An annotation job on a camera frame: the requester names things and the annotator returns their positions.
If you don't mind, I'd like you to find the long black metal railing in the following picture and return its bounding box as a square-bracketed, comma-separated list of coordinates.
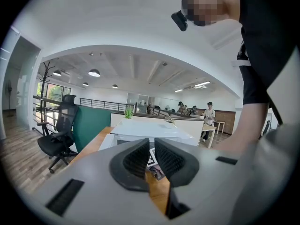
[79, 97, 136, 113]

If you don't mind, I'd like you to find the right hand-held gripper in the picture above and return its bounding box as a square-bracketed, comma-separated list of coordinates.
[147, 147, 166, 180]

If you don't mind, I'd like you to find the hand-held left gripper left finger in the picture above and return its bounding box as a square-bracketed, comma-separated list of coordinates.
[34, 137, 170, 225]

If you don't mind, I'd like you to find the white partition panel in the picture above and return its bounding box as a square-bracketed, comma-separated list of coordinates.
[110, 111, 204, 147]

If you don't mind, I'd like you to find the black standing fan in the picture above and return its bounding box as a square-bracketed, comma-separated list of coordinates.
[5, 79, 14, 118]

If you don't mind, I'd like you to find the black head camera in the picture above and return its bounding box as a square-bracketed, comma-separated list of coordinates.
[171, 10, 188, 32]

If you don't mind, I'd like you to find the green spiky potted plant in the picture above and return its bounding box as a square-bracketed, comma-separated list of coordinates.
[124, 105, 135, 120]

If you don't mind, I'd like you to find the person's head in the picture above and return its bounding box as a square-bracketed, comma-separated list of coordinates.
[181, 0, 241, 27]

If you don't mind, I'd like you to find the black railing with wooden handrail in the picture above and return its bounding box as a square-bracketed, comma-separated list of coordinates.
[32, 95, 64, 135]

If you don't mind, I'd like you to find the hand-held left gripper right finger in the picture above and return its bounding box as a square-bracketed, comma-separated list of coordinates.
[154, 137, 249, 225]

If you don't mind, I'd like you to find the person's black shirt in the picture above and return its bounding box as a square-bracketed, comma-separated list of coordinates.
[235, 0, 300, 105]

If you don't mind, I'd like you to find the small white-legged desk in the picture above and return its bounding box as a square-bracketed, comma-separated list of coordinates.
[213, 120, 225, 135]

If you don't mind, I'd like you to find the green partition panel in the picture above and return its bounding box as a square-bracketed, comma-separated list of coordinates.
[72, 105, 112, 153]

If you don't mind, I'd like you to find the wooden desk with white legs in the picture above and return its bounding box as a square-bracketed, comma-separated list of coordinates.
[200, 123, 218, 149]

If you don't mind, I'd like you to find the person's right forearm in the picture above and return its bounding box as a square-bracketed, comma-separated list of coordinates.
[215, 102, 270, 154]

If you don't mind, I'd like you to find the black stair railing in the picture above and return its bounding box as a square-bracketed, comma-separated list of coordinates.
[147, 104, 188, 118]

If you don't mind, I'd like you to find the black mesh office chair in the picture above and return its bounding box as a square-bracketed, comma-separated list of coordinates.
[37, 94, 79, 174]

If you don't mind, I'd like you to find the white microwave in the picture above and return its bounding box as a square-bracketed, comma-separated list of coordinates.
[97, 118, 196, 151]

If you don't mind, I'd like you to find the black coat rack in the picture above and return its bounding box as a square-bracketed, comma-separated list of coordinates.
[38, 61, 56, 137]

